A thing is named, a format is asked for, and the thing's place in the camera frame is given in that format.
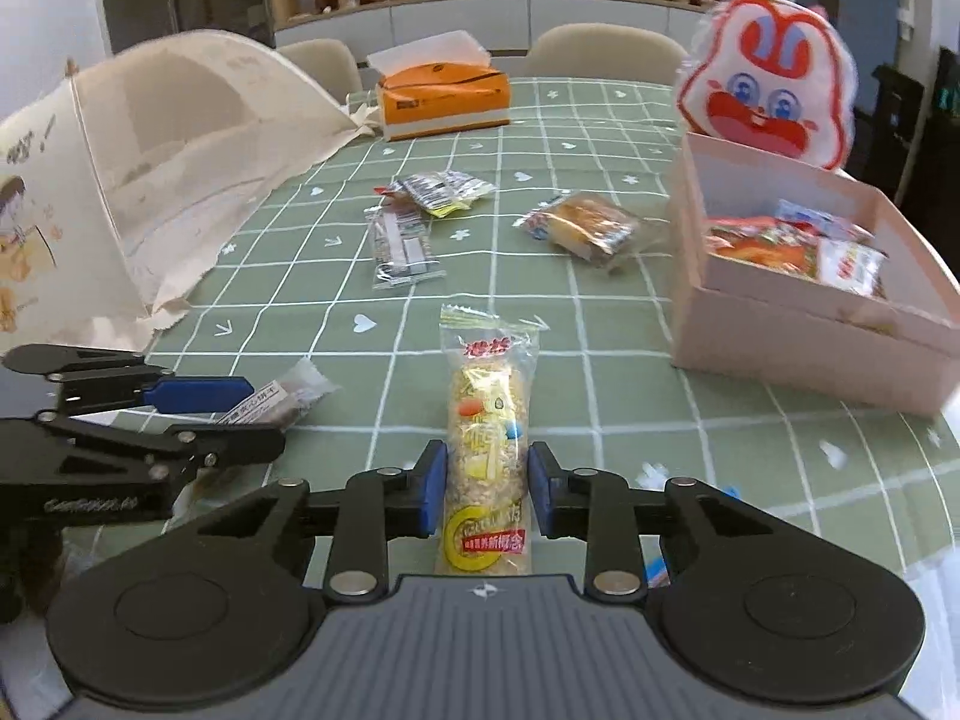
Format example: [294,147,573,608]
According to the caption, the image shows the pink cardboard box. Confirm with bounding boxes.
[667,131,960,417]

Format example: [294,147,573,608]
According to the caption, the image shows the white red-print snack packet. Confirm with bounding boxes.
[816,236,887,297]

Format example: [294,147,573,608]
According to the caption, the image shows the black aquarium cabinet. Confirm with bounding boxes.
[870,45,960,211]

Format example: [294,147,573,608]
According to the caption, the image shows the red white rabbit plush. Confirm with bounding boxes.
[673,0,860,170]

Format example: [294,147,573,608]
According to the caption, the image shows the clear-wrapped bread packet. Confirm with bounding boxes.
[512,193,668,271]

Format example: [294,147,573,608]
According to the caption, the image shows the beige mesh food cover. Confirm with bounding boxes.
[0,28,376,357]

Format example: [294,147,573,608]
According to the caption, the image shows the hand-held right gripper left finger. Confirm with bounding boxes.
[196,439,451,601]

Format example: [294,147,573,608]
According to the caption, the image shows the orange tissue box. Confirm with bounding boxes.
[366,30,512,142]

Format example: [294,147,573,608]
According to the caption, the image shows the clear packet stick snacks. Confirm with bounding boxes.
[365,204,440,290]

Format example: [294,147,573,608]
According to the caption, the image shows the clear packet brown snack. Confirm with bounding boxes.
[217,358,340,428]

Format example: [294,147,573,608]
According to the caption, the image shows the green checked tablecloth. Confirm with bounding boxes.
[60,75,960,616]

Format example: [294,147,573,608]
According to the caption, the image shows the white yellow snack sachet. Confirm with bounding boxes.
[442,171,497,200]
[384,172,460,220]

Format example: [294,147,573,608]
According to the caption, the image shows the red snack packet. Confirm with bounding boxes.
[705,216,826,282]

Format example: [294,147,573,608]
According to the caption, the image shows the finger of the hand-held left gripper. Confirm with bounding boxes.
[34,411,287,481]
[0,343,256,417]

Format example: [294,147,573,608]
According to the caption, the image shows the clear packet blue candies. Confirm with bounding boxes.
[776,199,877,241]

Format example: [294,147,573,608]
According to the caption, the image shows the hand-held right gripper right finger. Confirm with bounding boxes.
[527,441,758,601]

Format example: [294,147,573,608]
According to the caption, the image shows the beige chair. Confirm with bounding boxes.
[527,24,689,82]
[276,39,365,102]

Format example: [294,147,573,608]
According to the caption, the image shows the rice cracker snack packet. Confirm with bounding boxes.
[433,302,542,578]

